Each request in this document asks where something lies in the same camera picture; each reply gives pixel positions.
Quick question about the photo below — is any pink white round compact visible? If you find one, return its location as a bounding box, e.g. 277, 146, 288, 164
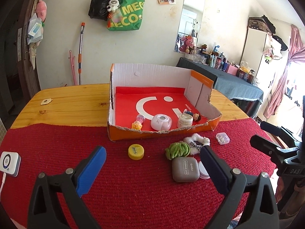
198, 161, 210, 179

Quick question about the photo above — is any clear small pill box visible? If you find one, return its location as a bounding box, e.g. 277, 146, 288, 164
216, 132, 230, 145

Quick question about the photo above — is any taupe rounded case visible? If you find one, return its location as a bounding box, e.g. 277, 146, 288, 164
172, 157, 200, 182

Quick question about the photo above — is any white fluffy star hairclip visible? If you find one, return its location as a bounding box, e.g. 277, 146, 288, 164
183, 133, 210, 155

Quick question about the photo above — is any green fuzzy scrunchie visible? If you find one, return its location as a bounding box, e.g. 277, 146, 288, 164
165, 141, 190, 160

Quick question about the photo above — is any yellow round cap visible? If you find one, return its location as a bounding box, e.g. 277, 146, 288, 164
128, 144, 144, 160

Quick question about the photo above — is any blue boy figurine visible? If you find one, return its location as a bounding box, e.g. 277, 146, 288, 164
183, 109, 201, 122

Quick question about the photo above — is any white glitter jar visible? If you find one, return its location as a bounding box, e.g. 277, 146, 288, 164
177, 113, 193, 128

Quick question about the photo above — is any pink girl figurine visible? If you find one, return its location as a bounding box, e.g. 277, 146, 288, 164
131, 114, 145, 130

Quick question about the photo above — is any pink round device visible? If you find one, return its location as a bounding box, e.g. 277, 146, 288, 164
150, 114, 172, 131

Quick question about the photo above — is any white blue square device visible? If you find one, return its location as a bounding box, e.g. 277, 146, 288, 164
0, 152, 21, 177

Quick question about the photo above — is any blue cloth side table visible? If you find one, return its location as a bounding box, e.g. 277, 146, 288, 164
176, 57, 264, 118

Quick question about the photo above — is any small beige table tag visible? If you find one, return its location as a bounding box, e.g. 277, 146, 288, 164
40, 98, 53, 106

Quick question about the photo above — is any red MINISO bag liner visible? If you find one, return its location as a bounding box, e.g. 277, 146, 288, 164
115, 87, 199, 131

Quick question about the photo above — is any orange white cardboard box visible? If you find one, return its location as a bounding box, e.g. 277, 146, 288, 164
108, 64, 222, 141

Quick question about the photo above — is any white wardrobe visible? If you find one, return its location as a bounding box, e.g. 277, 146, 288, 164
241, 28, 288, 103

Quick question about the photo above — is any pink curtain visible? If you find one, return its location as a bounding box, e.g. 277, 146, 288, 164
263, 25, 304, 119

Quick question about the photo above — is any pink clothes hanger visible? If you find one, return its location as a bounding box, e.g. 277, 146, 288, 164
69, 50, 77, 86

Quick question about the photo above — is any orange silver mop pole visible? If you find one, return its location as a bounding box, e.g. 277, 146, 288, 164
78, 22, 85, 85

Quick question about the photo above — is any pink plush rabbit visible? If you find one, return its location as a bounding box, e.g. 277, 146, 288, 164
179, 35, 194, 54

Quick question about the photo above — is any plastic bag on door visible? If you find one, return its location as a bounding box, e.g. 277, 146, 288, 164
27, 13, 44, 44

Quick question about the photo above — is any green tote bag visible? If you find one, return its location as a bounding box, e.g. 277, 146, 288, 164
107, 0, 145, 31

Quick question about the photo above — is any pink plush on door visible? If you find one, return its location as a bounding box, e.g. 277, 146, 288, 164
35, 0, 47, 22

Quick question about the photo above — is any black backpack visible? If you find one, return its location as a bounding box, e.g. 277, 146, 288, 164
88, 0, 110, 21

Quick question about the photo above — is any wall mirror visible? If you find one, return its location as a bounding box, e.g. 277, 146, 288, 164
174, 0, 203, 53

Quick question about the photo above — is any white plush keychain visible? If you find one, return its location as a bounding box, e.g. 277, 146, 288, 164
107, 0, 120, 12

